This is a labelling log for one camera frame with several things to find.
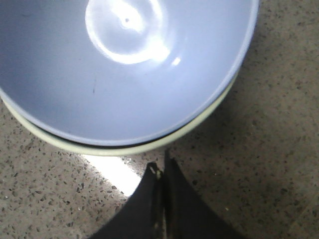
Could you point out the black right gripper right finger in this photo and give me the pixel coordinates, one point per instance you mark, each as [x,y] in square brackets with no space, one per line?
[187,215]

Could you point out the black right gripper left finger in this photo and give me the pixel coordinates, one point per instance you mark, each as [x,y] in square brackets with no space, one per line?
[142,215]

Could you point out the green bowl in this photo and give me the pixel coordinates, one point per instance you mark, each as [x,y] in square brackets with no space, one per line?
[120,150]

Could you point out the blue bowl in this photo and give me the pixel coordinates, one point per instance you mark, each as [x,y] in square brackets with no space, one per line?
[119,72]

